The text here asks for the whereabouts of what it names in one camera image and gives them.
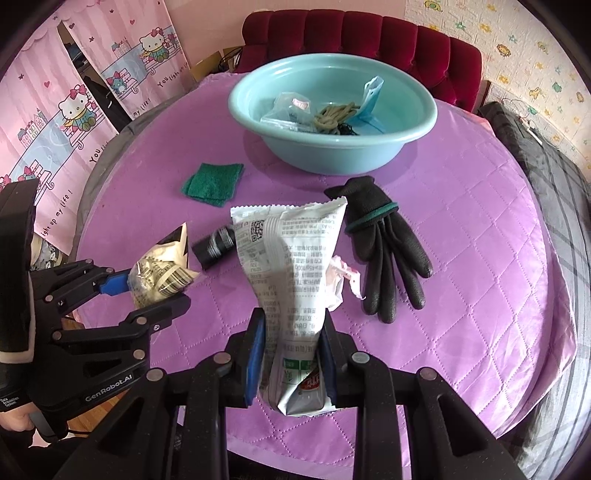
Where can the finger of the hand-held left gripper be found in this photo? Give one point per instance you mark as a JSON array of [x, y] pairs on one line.
[[161, 310], [115, 284]]

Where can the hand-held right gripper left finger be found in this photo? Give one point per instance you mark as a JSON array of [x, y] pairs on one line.
[[255, 364]]

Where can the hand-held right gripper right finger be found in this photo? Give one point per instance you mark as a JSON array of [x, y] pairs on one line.
[[327, 369]]

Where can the beige snack packet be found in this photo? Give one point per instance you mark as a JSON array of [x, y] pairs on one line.
[[159, 272]]

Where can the small black cylinder bottle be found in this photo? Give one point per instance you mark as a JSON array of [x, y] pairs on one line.
[[214, 247]]

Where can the white tissue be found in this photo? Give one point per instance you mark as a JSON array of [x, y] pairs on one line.
[[344, 274]]

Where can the white printed snack packet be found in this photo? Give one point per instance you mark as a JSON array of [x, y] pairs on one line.
[[295, 277]]

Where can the black knit glove pair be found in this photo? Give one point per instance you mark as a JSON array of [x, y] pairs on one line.
[[383, 249]]

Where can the green scouring pad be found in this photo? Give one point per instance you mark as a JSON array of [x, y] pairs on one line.
[[212, 184]]

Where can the teal plastic basin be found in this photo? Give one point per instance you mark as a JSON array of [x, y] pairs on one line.
[[323, 152]]

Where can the clear zip bag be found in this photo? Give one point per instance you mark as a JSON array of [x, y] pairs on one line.
[[288, 113]]

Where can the blue face mask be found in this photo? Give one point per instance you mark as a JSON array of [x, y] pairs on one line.
[[371, 99]]

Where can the person's left hand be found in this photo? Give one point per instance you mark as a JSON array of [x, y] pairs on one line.
[[16, 419]]

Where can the cartoon printed cloth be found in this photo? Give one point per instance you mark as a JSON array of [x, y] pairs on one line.
[[48, 254]]

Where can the pink cartoon cat curtain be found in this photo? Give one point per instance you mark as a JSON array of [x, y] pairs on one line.
[[41, 138], [147, 55]]

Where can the purple quilted mat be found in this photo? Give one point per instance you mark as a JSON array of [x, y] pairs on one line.
[[461, 254]]

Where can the grey plaid bed blanket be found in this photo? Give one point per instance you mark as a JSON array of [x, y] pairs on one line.
[[563, 198]]

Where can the red velvet tufted sofa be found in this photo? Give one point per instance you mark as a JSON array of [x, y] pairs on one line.
[[392, 41]]

